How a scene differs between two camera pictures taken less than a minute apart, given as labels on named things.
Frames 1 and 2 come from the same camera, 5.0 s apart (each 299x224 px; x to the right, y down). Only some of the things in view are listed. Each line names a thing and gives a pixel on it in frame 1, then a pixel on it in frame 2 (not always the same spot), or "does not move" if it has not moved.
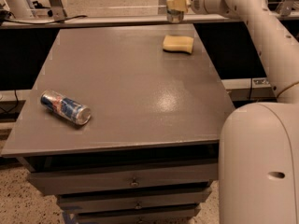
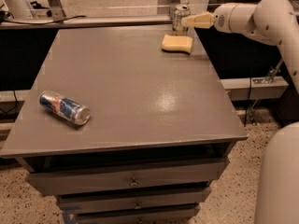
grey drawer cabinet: x=149 y=153 does not move
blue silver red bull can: x=65 y=106 does not move
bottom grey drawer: x=177 y=216 does not move
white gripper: x=195 y=1 -> x=220 y=20
